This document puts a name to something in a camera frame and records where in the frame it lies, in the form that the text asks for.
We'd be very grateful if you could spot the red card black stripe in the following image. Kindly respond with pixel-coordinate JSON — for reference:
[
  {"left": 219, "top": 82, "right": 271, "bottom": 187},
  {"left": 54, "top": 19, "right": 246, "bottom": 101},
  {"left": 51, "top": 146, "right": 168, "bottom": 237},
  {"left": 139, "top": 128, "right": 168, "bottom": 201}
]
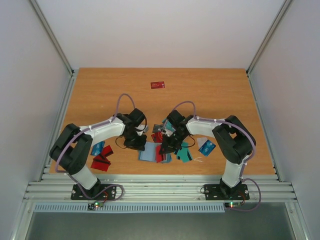
[{"left": 155, "top": 145, "right": 166, "bottom": 163}]

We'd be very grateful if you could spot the teal leather card holder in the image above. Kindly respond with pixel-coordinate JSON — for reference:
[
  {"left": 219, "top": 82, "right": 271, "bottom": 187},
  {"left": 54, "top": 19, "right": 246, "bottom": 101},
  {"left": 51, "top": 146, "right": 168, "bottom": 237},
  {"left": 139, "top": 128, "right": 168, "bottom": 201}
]
[{"left": 138, "top": 141, "right": 172, "bottom": 163}]

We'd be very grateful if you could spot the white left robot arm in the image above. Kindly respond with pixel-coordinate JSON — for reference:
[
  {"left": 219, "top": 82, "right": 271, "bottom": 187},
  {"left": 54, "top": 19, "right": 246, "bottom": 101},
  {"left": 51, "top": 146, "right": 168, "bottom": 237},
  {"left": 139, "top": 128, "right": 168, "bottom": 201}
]
[{"left": 49, "top": 108, "right": 147, "bottom": 199}]

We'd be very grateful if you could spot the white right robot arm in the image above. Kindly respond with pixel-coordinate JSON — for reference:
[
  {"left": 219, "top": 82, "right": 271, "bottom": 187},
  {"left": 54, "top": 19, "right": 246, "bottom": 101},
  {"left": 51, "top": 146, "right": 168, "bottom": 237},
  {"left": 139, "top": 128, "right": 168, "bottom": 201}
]
[{"left": 159, "top": 110, "right": 256, "bottom": 198}]

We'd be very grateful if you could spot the teal card black stripe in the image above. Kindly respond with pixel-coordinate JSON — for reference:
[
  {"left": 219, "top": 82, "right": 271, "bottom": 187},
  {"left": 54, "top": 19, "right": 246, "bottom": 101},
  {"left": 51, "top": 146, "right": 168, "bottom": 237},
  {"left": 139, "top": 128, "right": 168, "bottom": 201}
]
[{"left": 174, "top": 142, "right": 193, "bottom": 163}]

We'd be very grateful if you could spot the red card left upper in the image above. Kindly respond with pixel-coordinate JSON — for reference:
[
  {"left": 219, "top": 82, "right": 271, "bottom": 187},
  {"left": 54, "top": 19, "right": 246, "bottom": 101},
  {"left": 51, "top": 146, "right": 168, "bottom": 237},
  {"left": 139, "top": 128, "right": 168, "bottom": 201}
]
[{"left": 93, "top": 145, "right": 114, "bottom": 161}]

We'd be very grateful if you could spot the blue card right side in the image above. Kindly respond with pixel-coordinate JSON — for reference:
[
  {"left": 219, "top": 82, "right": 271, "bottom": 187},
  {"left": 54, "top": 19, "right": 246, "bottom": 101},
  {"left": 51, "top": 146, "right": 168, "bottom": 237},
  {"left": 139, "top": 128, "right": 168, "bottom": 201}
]
[{"left": 198, "top": 140, "right": 216, "bottom": 157}]

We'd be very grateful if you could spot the blue card left group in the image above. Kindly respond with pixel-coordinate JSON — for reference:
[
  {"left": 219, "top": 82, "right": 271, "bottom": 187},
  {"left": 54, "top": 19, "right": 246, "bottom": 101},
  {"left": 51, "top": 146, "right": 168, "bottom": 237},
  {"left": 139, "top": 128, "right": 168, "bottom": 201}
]
[{"left": 90, "top": 141, "right": 105, "bottom": 156}]

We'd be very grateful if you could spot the red card left lower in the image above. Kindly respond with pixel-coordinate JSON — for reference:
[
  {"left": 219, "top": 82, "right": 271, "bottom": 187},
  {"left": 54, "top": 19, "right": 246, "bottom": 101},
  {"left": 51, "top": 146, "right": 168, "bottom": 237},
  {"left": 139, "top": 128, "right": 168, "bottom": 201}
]
[{"left": 90, "top": 154, "right": 111, "bottom": 172}]

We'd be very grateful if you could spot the red card far table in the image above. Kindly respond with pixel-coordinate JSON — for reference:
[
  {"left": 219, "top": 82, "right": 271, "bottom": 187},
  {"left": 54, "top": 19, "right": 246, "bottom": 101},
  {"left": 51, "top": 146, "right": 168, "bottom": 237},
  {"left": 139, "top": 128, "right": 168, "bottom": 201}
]
[{"left": 150, "top": 81, "right": 165, "bottom": 89}]

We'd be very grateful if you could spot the left controller board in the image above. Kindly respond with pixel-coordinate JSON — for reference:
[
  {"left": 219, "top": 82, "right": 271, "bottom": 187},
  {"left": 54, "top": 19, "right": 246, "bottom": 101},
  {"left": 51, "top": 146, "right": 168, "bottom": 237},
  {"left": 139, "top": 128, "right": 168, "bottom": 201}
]
[{"left": 87, "top": 202, "right": 104, "bottom": 211}]

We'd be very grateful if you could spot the controller board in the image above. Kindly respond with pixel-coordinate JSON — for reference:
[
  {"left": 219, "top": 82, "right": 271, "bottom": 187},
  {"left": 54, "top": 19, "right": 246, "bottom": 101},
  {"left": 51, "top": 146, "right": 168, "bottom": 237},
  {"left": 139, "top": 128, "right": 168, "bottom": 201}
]
[
  {"left": 87, "top": 202, "right": 104, "bottom": 211},
  {"left": 224, "top": 201, "right": 244, "bottom": 209}
]

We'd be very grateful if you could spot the right controller board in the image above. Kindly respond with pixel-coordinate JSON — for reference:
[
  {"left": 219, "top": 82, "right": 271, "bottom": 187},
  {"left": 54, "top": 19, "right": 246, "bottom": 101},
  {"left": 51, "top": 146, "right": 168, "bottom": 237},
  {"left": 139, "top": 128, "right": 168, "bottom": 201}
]
[{"left": 224, "top": 201, "right": 244, "bottom": 209}]

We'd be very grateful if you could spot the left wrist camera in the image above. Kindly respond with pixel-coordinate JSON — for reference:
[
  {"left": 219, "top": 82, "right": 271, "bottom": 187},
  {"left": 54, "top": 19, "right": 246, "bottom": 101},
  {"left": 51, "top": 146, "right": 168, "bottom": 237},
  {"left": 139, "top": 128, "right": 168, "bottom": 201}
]
[{"left": 137, "top": 124, "right": 149, "bottom": 133}]

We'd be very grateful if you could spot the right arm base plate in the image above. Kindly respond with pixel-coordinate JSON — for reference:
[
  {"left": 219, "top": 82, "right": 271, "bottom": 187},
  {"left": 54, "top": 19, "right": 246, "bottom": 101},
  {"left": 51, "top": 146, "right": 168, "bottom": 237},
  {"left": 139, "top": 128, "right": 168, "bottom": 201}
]
[{"left": 203, "top": 183, "right": 250, "bottom": 201}]

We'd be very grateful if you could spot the grey slotted cable duct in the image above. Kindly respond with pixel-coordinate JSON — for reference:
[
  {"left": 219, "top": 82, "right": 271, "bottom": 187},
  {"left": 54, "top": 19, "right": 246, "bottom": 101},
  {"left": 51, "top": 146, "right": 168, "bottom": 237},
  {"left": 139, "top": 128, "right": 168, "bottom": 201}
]
[{"left": 33, "top": 202, "right": 225, "bottom": 214}]

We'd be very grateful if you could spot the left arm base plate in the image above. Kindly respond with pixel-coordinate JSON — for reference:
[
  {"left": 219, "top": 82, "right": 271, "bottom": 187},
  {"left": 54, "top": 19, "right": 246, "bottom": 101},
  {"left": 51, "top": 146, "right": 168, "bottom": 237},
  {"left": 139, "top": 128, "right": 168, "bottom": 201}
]
[{"left": 70, "top": 184, "right": 119, "bottom": 201}]

